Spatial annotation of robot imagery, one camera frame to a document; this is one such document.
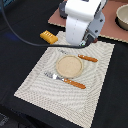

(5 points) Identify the fork with orange handle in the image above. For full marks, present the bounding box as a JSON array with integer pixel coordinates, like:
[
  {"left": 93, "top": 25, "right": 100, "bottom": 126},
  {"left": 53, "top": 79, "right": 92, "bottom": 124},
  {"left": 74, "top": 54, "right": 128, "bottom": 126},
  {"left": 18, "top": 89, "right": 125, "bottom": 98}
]
[{"left": 44, "top": 72, "right": 86, "bottom": 89}]

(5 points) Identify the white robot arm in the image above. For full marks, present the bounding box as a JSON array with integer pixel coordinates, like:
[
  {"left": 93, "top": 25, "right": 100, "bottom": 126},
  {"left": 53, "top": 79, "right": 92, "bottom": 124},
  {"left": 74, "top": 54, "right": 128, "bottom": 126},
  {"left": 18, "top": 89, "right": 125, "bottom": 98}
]
[{"left": 65, "top": 0, "right": 108, "bottom": 48}]

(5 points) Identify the pink toy stove board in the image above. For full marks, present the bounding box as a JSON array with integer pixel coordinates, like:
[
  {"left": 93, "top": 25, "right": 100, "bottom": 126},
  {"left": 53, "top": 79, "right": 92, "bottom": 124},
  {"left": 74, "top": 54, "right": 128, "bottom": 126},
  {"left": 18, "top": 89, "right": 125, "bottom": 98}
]
[{"left": 48, "top": 0, "right": 128, "bottom": 43}]

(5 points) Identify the yellow toy pastry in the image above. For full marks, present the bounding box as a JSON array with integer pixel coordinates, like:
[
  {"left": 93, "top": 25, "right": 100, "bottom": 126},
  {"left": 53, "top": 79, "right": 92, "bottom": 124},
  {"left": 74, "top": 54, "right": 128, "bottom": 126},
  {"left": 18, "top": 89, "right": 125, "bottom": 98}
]
[{"left": 40, "top": 31, "right": 58, "bottom": 44}]

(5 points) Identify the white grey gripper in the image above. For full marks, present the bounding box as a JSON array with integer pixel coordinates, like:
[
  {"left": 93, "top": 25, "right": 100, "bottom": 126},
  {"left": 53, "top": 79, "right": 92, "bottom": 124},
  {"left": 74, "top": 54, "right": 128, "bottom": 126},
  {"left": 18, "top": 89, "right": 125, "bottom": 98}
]
[{"left": 66, "top": 12, "right": 105, "bottom": 47}]

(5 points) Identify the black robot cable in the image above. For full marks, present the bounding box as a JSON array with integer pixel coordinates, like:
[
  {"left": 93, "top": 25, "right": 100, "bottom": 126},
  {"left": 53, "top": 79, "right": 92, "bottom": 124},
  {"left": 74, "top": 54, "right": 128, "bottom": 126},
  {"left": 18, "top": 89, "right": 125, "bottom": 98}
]
[{"left": 0, "top": 0, "right": 73, "bottom": 48}]

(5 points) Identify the knife with orange handle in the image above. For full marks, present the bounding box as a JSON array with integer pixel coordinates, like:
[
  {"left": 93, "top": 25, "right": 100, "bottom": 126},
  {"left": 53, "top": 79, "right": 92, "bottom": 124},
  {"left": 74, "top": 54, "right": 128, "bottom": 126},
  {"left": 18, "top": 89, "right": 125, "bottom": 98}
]
[{"left": 58, "top": 49, "right": 98, "bottom": 62}]

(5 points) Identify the beige woven placemat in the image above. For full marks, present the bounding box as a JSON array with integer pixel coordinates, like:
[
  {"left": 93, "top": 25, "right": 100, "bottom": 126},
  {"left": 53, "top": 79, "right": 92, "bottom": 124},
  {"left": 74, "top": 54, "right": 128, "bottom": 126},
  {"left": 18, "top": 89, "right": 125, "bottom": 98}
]
[{"left": 13, "top": 30, "right": 116, "bottom": 128}]

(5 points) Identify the cream bowl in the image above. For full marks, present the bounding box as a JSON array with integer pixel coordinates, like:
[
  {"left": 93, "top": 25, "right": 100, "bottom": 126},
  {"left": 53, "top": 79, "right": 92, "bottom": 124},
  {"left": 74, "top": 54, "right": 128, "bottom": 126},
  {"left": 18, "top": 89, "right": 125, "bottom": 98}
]
[{"left": 116, "top": 4, "right": 128, "bottom": 30}]

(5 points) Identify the round beige plate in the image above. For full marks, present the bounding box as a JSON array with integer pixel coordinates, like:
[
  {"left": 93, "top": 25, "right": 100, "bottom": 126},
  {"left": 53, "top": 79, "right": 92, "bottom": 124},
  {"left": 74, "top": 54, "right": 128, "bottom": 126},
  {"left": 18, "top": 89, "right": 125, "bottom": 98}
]
[{"left": 56, "top": 55, "right": 83, "bottom": 78}]

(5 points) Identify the small grey saucepan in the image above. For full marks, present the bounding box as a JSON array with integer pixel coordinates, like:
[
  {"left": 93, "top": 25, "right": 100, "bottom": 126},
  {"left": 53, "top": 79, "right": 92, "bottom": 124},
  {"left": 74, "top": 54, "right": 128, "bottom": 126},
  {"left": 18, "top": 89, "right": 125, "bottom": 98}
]
[{"left": 59, "top": 1, "right": 67, "bottom": 18}]

